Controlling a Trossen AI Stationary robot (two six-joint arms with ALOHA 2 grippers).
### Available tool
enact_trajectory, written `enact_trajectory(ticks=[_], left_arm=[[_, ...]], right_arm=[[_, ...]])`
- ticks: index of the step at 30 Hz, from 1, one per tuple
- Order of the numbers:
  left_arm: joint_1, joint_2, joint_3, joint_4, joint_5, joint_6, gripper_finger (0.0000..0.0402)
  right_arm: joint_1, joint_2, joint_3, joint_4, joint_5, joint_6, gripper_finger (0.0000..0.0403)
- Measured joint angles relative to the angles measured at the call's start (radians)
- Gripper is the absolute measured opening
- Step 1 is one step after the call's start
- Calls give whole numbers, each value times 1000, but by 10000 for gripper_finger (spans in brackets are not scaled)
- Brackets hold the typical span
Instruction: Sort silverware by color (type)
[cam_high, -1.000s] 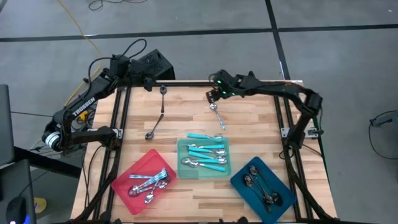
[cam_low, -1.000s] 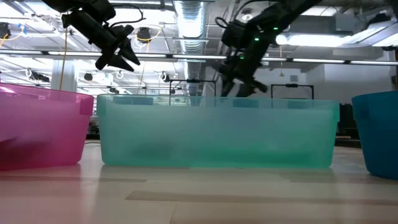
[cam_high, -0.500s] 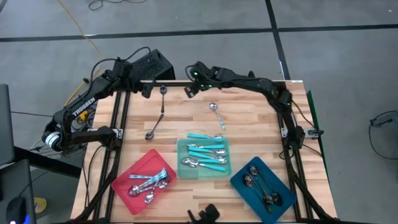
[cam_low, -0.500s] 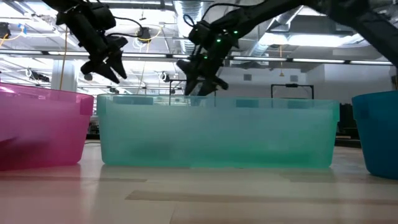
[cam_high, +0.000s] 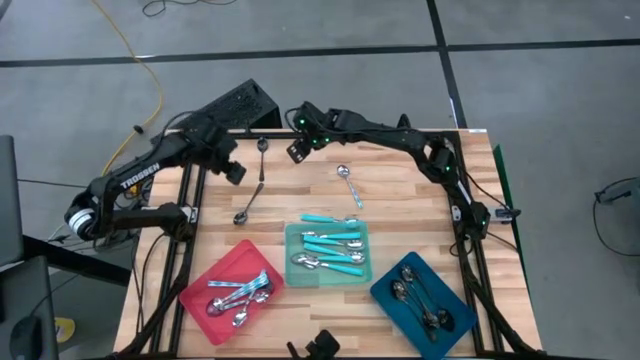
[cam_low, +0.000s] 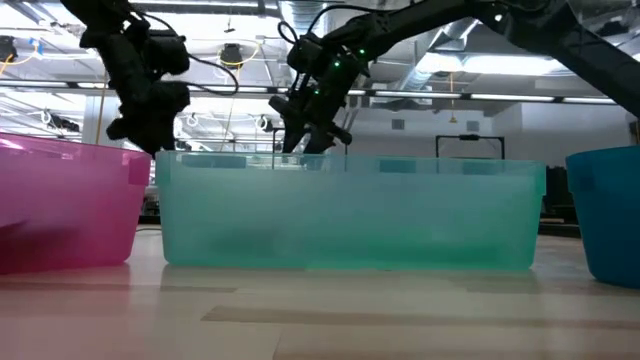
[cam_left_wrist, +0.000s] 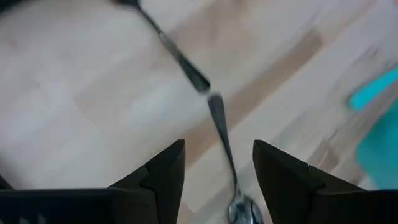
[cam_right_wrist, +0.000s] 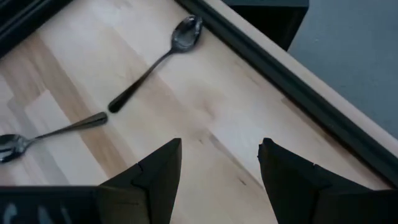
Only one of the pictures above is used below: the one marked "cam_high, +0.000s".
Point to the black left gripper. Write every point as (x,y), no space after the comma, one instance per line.
(212,145)

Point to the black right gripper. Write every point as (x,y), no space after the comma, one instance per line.
(315,127)

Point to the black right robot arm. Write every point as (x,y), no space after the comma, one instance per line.
(400,137)

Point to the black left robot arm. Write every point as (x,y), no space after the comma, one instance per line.
(140,172)

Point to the black perforated computer tower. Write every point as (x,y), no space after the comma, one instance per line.
(235,107)

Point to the green translucent plastic bin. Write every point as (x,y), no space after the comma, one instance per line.
(295,277)

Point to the black desk leg bar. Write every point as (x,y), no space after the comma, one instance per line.
(100,274)

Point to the red translucent plastic bin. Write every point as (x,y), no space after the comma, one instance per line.
(200,320)

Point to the blue plastic bin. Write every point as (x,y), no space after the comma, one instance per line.
(390,300)

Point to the dark green panel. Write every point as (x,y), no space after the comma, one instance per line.
(505,187)

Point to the silver mounting plate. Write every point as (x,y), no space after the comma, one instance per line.
(505,213)

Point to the dark grey desk panel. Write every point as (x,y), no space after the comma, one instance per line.
(10,200)

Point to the yellow round object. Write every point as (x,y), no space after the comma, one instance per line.
(65,330)

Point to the dark grey desk surface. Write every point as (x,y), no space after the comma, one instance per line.
(25,290)

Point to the black computer mouse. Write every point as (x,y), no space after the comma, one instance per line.
(25,337)

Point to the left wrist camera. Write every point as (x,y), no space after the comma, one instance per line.
(235,172)

